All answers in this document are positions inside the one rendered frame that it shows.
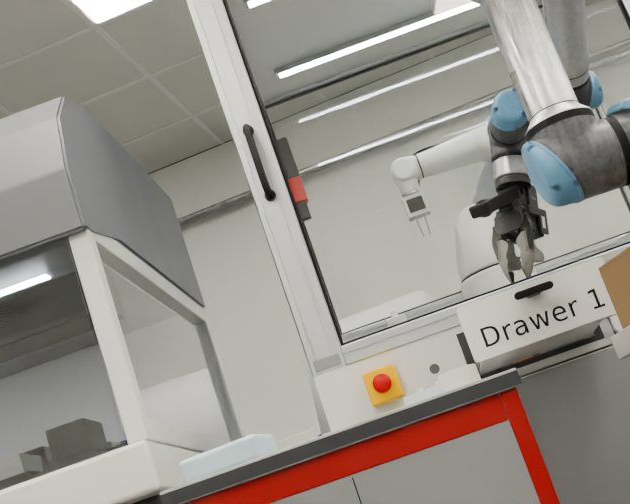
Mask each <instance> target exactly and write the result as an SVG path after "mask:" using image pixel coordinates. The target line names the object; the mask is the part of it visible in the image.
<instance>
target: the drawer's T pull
mask: <svg viewBox="0 0 630 504"><path fill-rule="evenodd" d="M552 287H553V282H552V281H547V282H544V283H541V284H539V285H536V286H533V287H530V288H527V289H525V290H522V291H519V292H516V293H515V295H514V298H515V299H516V300H520V299H523V298H526V297H527V298H530V297H533V296H536V295H539V294H540V293H541V292H543V291H546V290H548V289H551V288H552Z"/></svg>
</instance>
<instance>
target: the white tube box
mask: <svg viewBox="0 0 630 504"><path fill-rule="evenodd" d="M441 393H443V392H442V389H441V386H440V385H437V386H434V387H432V388H429V389H426V390H423V391H420V392H418V393H415V394H412V395H409V396H406V397H404V398H403V400H404V403H405V406H407V405H410V404H413V403H416V402H418V401H421V400H424V399H427V398H430V397H433V396H435V395H438V394H441Z"/></svg>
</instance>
